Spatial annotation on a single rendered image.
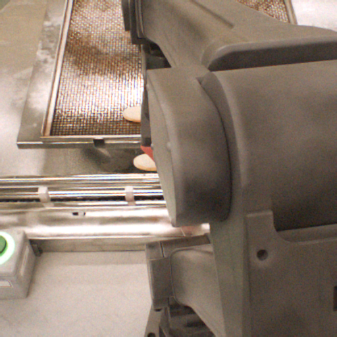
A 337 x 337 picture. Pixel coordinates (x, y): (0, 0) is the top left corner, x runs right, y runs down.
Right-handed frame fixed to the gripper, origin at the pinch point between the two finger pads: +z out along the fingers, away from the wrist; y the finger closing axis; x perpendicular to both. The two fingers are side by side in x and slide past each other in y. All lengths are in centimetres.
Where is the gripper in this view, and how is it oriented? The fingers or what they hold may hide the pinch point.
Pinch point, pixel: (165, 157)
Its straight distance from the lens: 65.9
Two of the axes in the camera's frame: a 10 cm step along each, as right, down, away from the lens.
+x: 10.0, -0.1, 0.2
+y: 0.2, 7.3, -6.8
